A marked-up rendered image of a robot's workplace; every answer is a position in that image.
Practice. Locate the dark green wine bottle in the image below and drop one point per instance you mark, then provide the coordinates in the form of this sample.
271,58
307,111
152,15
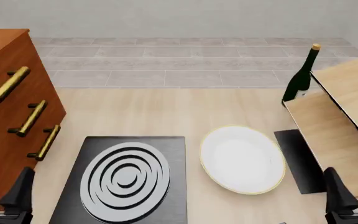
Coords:
299,81

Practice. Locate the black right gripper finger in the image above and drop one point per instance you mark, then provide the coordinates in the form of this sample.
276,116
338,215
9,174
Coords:
339,196

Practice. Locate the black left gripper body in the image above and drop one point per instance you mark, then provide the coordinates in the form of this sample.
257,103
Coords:
2,219

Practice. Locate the flat black stove plate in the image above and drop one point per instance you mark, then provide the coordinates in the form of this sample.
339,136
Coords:
126,172

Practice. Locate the black microwave oven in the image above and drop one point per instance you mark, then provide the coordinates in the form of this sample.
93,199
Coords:
331,130

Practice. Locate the wooden cabinet with drawers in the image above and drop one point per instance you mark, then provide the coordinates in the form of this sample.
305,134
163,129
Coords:
2,121

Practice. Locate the white plate with gold rim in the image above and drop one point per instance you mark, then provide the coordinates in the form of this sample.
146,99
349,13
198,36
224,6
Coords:
242,161

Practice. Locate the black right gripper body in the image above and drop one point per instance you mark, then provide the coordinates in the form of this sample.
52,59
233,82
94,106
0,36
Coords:
343,219

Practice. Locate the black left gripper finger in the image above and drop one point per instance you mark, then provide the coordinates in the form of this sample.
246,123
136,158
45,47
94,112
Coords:
20,193

